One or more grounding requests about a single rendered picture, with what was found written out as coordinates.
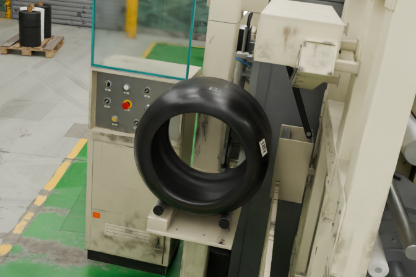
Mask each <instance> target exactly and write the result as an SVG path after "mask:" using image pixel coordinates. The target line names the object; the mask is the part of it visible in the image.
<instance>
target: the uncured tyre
mask: <svg viewBox="0 0 416 277"><path fill-rule="evenodd" d="M230 83H231V82H230V81H228V80H224V79H220V78H216V77H193V78H190V79H186V80H182V81H180V82H178V83H176V84H174V85H172V86H171V87H169V88H168V89H166V90H165V91H164V92H163V93H162V94H161V95H160V96H159V97H158V98H157V99H156V100H155V101H153V102H152V103H151V104H150V105H149V107H148V108H147V109H146V110H145V111H144V113H143V115H142V116H141V118H140V120H139V122H138V125H137V128H136V133H135V136H134V159H135V162H136V166H137V170H138V172H139V174H140V176H141V178H142V180H143V181H144V183H145V185H146V186H147V187H148V189H149V190H150V191H151V192H152V193H153V194H154V195H155V196H156V197H157V198H158V199H159V200H161V201H162V202H163V203H165V204H166V205H168V206H169V207H172V208H173V209H176V210H178V211H180V212H183V213H186V214H189V215H195V216H217V215H223V214H226V213H229V212H231V211H234V210H236V209H238V208H239V207H241V206H243V205H244V204H245V203H247V202H248V201H249V200H250V199H251V198H252V197H253V196H254V195H255V194H256V193H257V192H258V190H259V189H260V188H261V186H262V184H263V183H264V181H265V178H266V176H267V172H268V170H269V164H270V159H271V152H272V131H271V125H270V123H269V120H268V118H267V115H266V113H265V112H264V110H263V108H262V107H261V105H260V104H259V103H258V101H257V100H256V99H255V98H254V97H253V96H252V95H251V94H250V93H248V92H247V91H246V90H245V89H244V88H242V87H240V86H239V85H237V84H235V83H233V82H232V83H231V85H230ZM229 85H230V86H229ZM209 86H210V87H215V88H219V89H218V91H217V92H215V91H213V90H208V87H209ZM171 88H172V89H171ZM169 89H171V90H169ZM185 113H201V114H207V115H210V116H213V117H215V118H217V119H219V120H221V121H222V122H224V123H225V124H226V125H228V126H229V127H230V128H231V129H232V130H233V131H234V132H235V133H236V135H237V136H238V138H239V139H240V141H241V143H242V146H243V148H244V151H245V156H246V159H245V160H244V161H243V162H242V163H241V164H240V165H238V166H237V167H235V168H234V169H231V170H229V171H226V172H223V173H205V172H202V171H198V170H197V169H194V168H192V167H190V166H189V165H187V164H186V163H185V162H184V161H183V160H182V159H181V158H180V157H179V156H178V155H177V154H176V152H175V151H174V149H173V147H172V144H171V141H170V136H169V125H170V119H171V118H172V117H175V116H177V115H180V114H185ZM262 139H265V142H266V148H267V154H265V155H264V156H263V157H262V153H261V147H260V144H259V143H260V141H261V140H262Z"/></svg>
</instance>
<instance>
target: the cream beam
mask: <svg viewBox="0 0 416 277"><path fill-rule="evenodd" d="M343 31H344V23H343V22H342V21H341V19H340V17H339V16H338V15H337V13H336V11H335V10H334V8H333V7H332V6H327V5H322V4H312V3H307V2H298V1H289V0H271V1H270V3H269V4H268V5H267V6H266V7H265V9H264V10H263V11H262V12H261V13H260V18H259V22H258V29H257V34H256V41H255V46H254V53H253V57H254V61H259V62H267V63H271V64H279V65H284V66H291V67H296V64H297V58H299V55H300V54H299V52H300V48H301V47H300V45H301V44H302V43H303V40H304V39H305V38H309V39H314V40H323V41H331V42H336V43H338V48H337V55H336V60H337V58H338V55H339V49H340V44H341V40H342V34H343Z"/></svg>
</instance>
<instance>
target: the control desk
mask: <svg viewBox="0 0 416 277"><path fill-rule="evenodd" d="M180 81H182V80H177V79H169V78H165V77H157V76H153V75H145V74H138V73H133V72H126V71H121V70H114V69H107V68H102V67H95V66H91V67H89V110H88V142H87V189H86V214H85V249H87V259H89V260H95V261H98V262H103V263H108V264H112V265H117V266H122V267H125V268H130V269H134V270H139V271H144V272H148V273H153V274H156V275H162V276H166V274H167V271H168V269H169V267H170V265H171V262H172V260H173V257H174V256H175V253H176V251H177V249H178V246H179V244H180V239H175V238H172V237H167V236H161V235H157V234H152V233H148V232H146V229H147V217H148V215H149V213H150V212H151V210H152V209H153V207H154V205H155V203H156V202H157V200H158V198H157V197H156V196H155V195H154V194H153V193H152V192H151V191H150V190H149V189H148V187H147V186H146V185H145V183H144V181H143V180H142V178H141V176H140V174H139V172H138V170H137V166H136V162H135V159H134V136H135V133H136V128H137V125H138V122H139V120H140V118H141V116H142V115H143V113H144V111H145V110H146V109H147V108H148V107H149V105H150V104H151V103H152V102H153V101H155V100H156V99H157V98H158V97H159V96H160V95H161V94H162V93H163V92H164V91H165V90H166V89H168V88H169V87H171V86H172V85H174V84H176V83H178V82H180ZM195 121H196V113H185V114H180V115H177V116H175V117H172V118H171V119H170V125H169V136H170V141H171V144H172V147H173V149H174V151H175V152H176V154H177V155H178V156H179V157H180V158H181V159H182V160H183V161H184V162H185V163H186V164H187V165H189V166H191V156H192V149H193V138H194V128H195ZM93 212H97V213H100V219H99V218H94V217H93Z"/></svg>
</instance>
